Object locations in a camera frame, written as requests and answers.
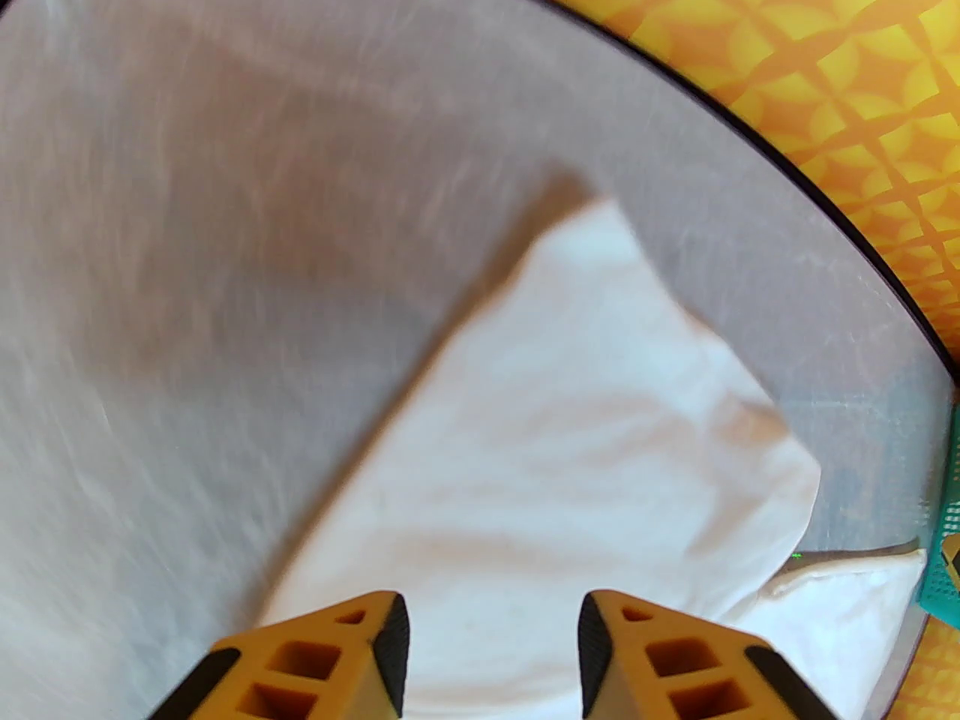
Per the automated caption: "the white t-shirt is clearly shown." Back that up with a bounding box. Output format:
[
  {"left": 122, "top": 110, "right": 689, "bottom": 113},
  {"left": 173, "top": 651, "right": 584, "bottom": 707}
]
[{"left": 259, "top": 199, "right": 927, "bottom": 720}]

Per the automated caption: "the teal plastic laundry basket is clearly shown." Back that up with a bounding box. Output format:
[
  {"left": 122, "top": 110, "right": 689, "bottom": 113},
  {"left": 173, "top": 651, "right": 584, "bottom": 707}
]
[{"left": 916, "top": 394, "right": 960, "bottom": 620}]

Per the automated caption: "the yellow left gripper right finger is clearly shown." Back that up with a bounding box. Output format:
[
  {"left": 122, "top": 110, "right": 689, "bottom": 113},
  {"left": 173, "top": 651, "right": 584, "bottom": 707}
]
[{"left": 577, "top": 590, "right": 837, "bottom": 720}]

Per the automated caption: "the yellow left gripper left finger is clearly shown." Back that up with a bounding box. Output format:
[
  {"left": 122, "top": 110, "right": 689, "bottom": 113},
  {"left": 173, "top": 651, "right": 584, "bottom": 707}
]
[{"left": 146, "top": 591, "right": 411, "bottom": 720}]

